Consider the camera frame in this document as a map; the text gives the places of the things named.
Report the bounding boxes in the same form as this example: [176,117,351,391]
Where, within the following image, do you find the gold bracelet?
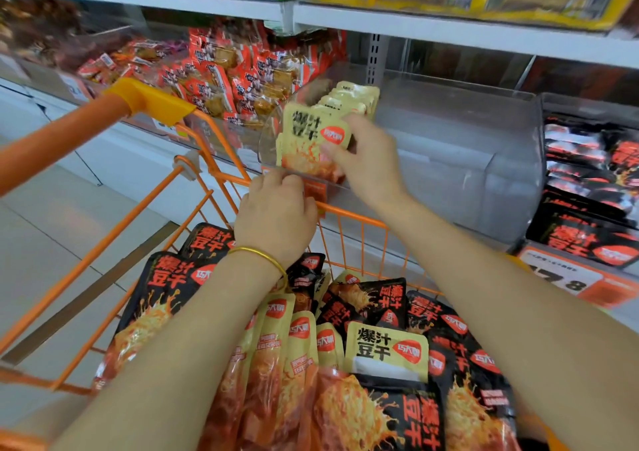
[228,246,292,290]

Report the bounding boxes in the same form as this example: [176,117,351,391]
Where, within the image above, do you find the person's left forearm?
[50,254,289,451]

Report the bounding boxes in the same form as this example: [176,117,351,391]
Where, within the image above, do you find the heap of dark brown packets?
[0,0,113,70]

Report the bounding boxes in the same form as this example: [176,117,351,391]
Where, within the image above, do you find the row of black orange snacks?
[527,114,639,270]

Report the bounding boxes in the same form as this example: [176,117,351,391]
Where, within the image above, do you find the yellow orange snack packet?
[276,101,353,184]

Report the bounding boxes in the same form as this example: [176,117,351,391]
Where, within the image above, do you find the orange shopping cart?
[0,76,570,451]

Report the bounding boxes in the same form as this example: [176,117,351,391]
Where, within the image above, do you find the person's left hand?
[232,166,321,267]

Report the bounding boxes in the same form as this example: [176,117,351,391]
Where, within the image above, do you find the row of yellow orange snacks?
[310,79,383,128]

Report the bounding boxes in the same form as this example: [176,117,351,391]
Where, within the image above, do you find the person's right forearm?
[374,189,639,451]

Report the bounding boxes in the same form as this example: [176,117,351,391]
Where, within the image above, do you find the pile of red tan packets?
[75,19,351,132]

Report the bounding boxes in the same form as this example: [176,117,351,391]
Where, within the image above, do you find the pile of black orange snacks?
[95,221,523,451]

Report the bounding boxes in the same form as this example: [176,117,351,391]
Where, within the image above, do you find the orange price tag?
[514,241,639,309]

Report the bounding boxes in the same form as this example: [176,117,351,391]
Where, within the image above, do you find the person's right hand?
[319,114,409,214]

